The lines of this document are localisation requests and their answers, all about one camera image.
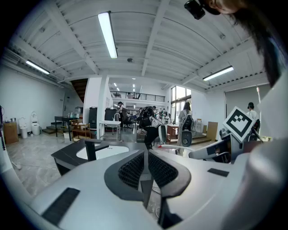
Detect tall window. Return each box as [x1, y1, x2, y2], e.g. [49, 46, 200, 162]
[170, 85, 193, 119]

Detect black faucet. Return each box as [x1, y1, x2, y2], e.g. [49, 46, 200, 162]
[84, 138, 110, 161]

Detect person's face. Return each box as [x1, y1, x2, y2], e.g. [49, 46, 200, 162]
[203, 0, 237, 15]

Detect white sink on steel stand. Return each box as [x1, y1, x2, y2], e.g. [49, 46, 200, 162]
[99, 120, 122, 142]

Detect black backpack on stand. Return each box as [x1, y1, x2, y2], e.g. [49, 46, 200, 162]
[0, 105, 6, 151]

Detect black table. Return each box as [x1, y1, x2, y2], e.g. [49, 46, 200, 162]
[51, 138, 153, 176]

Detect black office chair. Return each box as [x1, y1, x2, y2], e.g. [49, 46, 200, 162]
[123, 112, 136, 132]

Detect long tube light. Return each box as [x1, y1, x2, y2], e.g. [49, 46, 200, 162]
[25, 59, 51, 75]
[202, 65, 235, 82]
[97, 11, 119, 60]

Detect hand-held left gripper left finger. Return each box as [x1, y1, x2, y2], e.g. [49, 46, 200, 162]
[29, 148, 158, 230]

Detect grey roller blind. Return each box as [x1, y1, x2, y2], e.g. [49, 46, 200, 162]
[225, 84, 271, 126]

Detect cardboard panel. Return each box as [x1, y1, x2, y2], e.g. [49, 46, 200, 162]
[206, 121, 219, 142]

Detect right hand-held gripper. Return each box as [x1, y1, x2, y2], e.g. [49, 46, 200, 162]
[188, 106, 264, 164]

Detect white toilet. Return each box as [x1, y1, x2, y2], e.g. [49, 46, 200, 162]
[31, 111, 41, 135]
[18, 116, 28, 139]

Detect small wooden table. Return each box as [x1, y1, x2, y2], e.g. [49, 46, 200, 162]
[166, 124, 180, 145]

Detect wooden shelf cart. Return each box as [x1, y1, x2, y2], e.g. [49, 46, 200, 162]
[71, 119, 91, 141]

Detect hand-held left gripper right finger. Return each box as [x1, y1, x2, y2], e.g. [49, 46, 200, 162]
[148, 148, 249, 230]

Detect black balcony railing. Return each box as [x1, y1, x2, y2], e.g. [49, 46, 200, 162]
[110, 91, 166, 102]

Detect cardboard box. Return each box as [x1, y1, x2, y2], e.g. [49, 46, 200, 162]
[3, 122, 19, 145]

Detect wooden steps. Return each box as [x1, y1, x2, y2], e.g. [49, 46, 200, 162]
[41, 125, 57, 135]

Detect black desk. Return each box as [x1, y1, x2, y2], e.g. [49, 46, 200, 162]
[54, 115, 78, 141]

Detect white sink basin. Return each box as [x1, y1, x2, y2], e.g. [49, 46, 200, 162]
[76, 145, 130, 161]

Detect black head camera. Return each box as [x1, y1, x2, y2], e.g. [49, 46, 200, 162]
[184, 0, 206, 21]

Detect brown staircase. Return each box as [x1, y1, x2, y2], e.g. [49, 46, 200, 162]
[70, 78, 89, 104]

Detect tall black cabinet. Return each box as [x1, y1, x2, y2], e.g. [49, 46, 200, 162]
[89, 107, 98, 130]

